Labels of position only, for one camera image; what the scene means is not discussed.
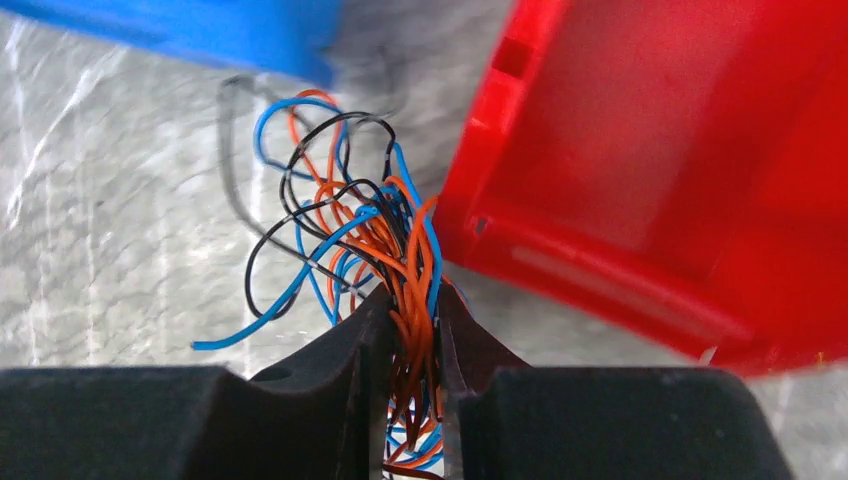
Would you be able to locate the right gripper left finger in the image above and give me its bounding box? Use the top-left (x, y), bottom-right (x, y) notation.
top-left (1, 288), bottom-right (396, 479)

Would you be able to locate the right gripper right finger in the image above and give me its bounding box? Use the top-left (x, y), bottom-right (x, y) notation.
top-left (438, 285), bottom-right (792, 479)

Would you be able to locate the blue wire bundle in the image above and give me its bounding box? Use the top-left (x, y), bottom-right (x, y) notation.
top-left (192, 97), bottom-right (445, 465)

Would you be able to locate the red plastic bin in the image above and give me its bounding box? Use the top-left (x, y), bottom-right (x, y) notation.
top-left (434, 1), bottom-right (847, 375)

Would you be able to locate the blue double plastic bin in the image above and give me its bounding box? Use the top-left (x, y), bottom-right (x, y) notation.
top-left (1, 0), bottom-right (344, 88)

